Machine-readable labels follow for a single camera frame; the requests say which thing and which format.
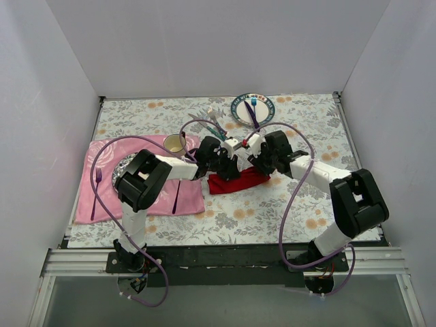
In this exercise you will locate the purple spoon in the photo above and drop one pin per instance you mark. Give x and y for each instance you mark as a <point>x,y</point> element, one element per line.
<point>174,208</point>

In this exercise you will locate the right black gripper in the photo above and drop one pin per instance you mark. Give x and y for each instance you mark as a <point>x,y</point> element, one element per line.
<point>259,162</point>

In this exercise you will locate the teal handled fork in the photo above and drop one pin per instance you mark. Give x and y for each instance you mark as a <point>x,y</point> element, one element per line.
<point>213,117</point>

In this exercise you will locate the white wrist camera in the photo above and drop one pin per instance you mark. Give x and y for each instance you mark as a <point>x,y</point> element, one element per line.
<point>254,143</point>
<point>231,145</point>

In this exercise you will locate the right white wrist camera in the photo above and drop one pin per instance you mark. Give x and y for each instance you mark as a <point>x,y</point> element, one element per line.
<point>254,143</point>

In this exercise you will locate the teal handled knife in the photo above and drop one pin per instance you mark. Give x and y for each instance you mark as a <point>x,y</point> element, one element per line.
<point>203,123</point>

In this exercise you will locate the cream enamel mug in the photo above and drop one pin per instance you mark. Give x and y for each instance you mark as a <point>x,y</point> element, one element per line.
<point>176,144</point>

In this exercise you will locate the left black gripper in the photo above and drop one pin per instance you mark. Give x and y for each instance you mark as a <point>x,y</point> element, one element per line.
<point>230,167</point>

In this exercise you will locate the red cloth napkin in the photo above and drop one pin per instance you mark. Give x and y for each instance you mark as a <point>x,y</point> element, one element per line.
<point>250,177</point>

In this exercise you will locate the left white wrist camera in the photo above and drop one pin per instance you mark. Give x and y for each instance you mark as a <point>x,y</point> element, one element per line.
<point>231,145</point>

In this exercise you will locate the blue floral plate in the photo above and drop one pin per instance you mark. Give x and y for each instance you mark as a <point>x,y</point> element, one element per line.
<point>120,167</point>

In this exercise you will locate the white plate blue rim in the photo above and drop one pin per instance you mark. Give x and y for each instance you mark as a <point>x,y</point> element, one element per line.
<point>265,109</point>

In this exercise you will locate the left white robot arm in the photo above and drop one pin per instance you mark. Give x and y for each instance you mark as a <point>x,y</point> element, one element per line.
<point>140,183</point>

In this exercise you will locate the purple knife on plate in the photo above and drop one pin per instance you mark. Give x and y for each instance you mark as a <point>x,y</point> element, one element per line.
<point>251,114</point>

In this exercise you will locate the blue fork on plate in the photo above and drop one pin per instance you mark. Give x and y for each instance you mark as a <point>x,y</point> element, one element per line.
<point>254,103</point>

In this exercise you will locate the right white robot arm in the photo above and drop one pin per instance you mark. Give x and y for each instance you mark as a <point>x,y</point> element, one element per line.
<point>357,202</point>

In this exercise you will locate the pink floral placemat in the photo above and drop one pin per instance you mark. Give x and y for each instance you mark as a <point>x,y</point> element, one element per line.
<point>190,199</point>

